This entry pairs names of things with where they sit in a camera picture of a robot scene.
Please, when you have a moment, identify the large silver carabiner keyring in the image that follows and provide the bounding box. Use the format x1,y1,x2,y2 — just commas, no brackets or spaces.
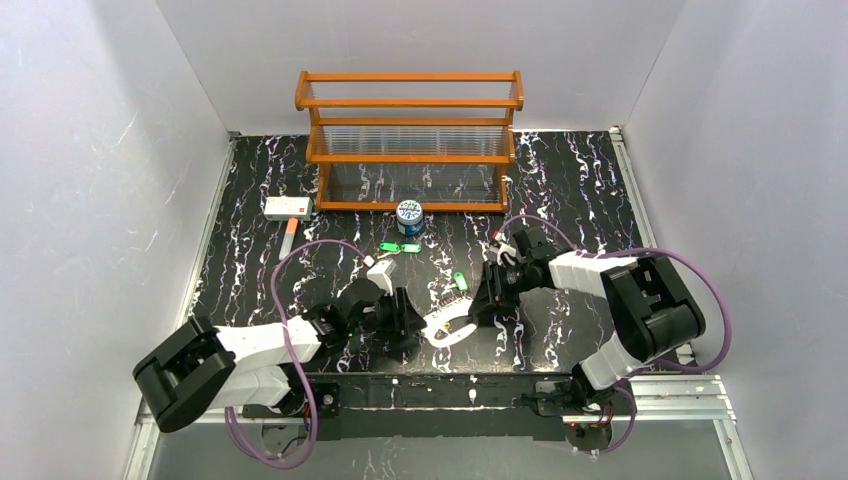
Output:
422,298,478,349

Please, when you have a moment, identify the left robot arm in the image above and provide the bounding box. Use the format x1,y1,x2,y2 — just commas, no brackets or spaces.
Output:
132,279,426,433

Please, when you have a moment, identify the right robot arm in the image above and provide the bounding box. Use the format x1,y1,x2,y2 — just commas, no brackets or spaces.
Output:
468,227,706,399

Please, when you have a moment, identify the blue round jar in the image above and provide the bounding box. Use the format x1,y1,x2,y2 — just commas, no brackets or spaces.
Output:
395,200,424,237

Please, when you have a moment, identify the orange white tube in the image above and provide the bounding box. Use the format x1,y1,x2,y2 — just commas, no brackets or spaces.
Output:
278,217,299,261

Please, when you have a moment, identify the white red small box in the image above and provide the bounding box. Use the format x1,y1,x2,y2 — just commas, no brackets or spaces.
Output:
263,196,314,221

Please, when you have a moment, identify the orange wooden shelf rack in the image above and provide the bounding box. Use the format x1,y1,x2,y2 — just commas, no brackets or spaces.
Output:
294,70,525,213

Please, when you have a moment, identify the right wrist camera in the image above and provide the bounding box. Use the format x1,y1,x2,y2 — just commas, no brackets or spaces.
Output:
490,230,519,266

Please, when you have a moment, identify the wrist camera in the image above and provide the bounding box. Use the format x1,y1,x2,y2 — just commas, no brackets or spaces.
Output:
490,230,519,266
366,258,397,296

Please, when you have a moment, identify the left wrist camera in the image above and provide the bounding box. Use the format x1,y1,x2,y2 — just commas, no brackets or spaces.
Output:
366,258,397,296

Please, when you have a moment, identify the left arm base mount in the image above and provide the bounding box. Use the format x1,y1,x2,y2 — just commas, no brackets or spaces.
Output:
241,380,342,420

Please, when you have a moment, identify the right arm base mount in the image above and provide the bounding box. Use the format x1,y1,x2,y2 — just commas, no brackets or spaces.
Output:
516,390,634,420

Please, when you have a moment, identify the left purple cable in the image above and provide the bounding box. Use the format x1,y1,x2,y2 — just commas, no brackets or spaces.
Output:
223,239,379,471

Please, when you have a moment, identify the purple cable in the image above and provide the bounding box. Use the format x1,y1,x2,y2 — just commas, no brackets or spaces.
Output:
496,214,733,456
223,239,379,471

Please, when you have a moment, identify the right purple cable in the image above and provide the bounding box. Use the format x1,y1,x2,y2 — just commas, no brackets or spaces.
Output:
496,214,733,456

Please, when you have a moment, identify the aluminium frame rail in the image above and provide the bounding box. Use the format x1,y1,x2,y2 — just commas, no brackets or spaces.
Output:
148,373,735,432

